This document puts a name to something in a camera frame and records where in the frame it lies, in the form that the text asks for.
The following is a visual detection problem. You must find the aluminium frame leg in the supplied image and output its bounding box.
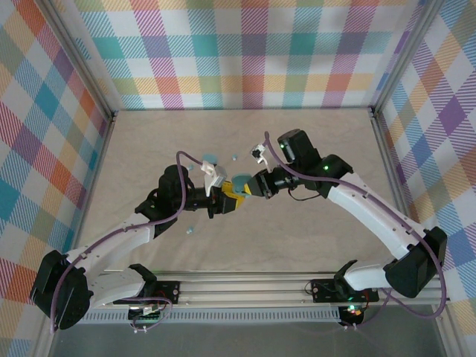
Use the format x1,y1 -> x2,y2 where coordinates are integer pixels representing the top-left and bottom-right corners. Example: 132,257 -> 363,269
434,305 -> 459,357
35,327 -> 57,357

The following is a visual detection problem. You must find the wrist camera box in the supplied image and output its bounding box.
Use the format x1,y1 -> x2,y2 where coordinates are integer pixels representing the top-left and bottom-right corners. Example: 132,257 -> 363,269
251,144 -> 269,164
199,160 -> 228,197

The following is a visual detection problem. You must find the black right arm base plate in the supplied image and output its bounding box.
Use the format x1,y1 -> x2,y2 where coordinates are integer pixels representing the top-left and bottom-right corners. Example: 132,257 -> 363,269
310,277 -> 380,303

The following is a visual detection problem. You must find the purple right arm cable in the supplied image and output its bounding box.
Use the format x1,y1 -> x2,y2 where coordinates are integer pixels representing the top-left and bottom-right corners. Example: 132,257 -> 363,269
263,130 -> 447,330

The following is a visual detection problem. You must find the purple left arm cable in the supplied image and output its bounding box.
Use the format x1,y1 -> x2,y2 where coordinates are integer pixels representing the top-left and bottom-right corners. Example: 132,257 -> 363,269
50,150 -> 209,334

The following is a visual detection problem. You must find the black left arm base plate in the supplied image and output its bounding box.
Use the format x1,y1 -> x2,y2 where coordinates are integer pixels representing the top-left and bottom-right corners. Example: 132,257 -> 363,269
144,280 -> 181,306

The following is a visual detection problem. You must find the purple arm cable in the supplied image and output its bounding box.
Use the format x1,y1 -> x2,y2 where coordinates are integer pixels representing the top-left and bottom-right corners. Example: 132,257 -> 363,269
50,150 -> 209,334
263,130 -> 447,330

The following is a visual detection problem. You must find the aluminium frame post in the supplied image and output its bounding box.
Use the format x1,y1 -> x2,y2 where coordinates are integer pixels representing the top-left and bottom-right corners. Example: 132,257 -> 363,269
370,0 -> 443,116
43,0 -> 117,122

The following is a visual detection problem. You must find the grey slotted cable duct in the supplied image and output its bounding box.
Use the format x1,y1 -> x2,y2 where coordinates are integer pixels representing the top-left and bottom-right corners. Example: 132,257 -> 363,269
83,310 -> 342,325

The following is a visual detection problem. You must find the aluminium side rail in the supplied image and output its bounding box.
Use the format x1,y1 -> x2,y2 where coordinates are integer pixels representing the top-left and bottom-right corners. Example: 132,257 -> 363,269
66,111 -> 118,261
370,107 -> 425,234

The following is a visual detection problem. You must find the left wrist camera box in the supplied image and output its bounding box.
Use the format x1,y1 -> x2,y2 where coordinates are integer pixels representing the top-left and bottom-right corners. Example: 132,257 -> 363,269
199,160 -> 228,197

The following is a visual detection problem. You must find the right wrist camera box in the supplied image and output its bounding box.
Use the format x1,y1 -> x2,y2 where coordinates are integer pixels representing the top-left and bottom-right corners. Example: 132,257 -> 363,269
251,144 -> 269,164

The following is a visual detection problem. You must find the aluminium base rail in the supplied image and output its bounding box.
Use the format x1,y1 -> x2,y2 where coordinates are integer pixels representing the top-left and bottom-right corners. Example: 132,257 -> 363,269
85,271 -> 451,309

